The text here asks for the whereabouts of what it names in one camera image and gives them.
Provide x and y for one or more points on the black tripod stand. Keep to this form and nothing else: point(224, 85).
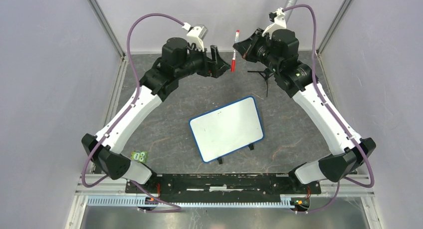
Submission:
point(265, 74)

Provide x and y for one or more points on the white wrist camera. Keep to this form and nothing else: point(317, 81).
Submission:
point(278, 22)
point(195, 35)

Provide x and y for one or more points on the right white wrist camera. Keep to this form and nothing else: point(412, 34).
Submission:
point(278, 22)

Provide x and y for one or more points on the red whiteboard marker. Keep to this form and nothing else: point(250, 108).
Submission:
point(233, 62)

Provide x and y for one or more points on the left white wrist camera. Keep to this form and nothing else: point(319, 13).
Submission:
point(195, 35)

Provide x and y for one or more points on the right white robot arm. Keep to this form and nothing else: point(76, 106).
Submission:
point(348, 148)

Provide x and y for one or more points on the green toy eraser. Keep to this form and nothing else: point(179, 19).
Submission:
point(139, 156)

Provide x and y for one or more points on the grey pole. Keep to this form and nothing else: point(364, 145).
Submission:
point(288, 3)

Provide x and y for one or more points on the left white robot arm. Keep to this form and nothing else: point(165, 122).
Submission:
point(105, 148)

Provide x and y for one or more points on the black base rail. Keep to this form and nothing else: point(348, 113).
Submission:
point(227, 188)

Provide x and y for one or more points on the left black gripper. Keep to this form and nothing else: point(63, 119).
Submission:
point(217, 67)

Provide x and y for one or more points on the blue framed whiteboard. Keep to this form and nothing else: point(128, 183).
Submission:
point(226, 129)

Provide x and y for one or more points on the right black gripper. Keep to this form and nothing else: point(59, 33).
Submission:
point(245, 46)

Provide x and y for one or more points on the slotted cable duct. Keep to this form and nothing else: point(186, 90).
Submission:
point(145, 202)

